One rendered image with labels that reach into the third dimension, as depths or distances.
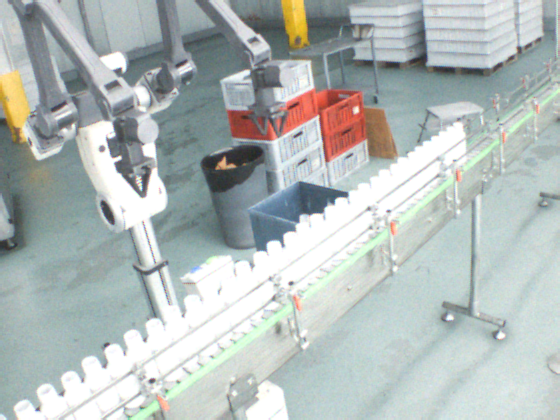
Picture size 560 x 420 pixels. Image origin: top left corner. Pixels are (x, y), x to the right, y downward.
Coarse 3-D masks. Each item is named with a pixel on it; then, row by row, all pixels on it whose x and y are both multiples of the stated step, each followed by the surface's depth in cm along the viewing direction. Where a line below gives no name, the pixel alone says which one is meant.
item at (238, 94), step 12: (288, 60) 420; (300, 60) 412; (240, 72) 405; (300, 72) 400; (228, 84) 386; (240, 84) 380; (300, 84) 402; (312, 84) 413; (228, 96) 392; (240, 96) 384; (252, 96) 378; (276, 96) 382; (288, 96) 392; (228, 108) 396; (240, 108) 389
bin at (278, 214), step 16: (288, 192) 239; (304, 192) 243; (320, 192) 235; (336, 192) 229; (256, 208) 227; (272, 208) 234; (288, 208) 241; (304, 208) 247; (320, 208) 240; (256, 224) 224; (272, 224) 217; (288, 224) 209; (256, 240) 229; (272, 240) 221
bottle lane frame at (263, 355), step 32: (512, 128) 248; (544, 128) 285; (480, 160) 226; (512, 160) 255; (416, 224) 194; (352, 256) 170; (320, 288) 160; (352, 288) 172; (288, 320) 152; (320, 320) 163; (224, 352) 137; (256, 352) 145; (288, 352) 155; (192, 384) 130; (224, 384) 139; (128, 416) 121; (160, 416) 125; (192, 416) 132
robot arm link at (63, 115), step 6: (54, 108) 148; (60, 108) 148; (66, 108) 149; (54, 114) 147; (60, 114) 148; (66, 114) 149; (72, 114) 150; (60, 120) 148; (66, 120) 149; (72, 120) 151; (60, 126) 149; (66, 126) 151
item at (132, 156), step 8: (120, 144) 127; (136, 144) 126; (120, 152) 127; (128, 152) 126; (136, 152) 127; (120, 160) 132; (128, 160) 127; (136, 160) 127; (144, 160) 128; (152, 160) 128; (128, 168) 126; (136, 168) 125
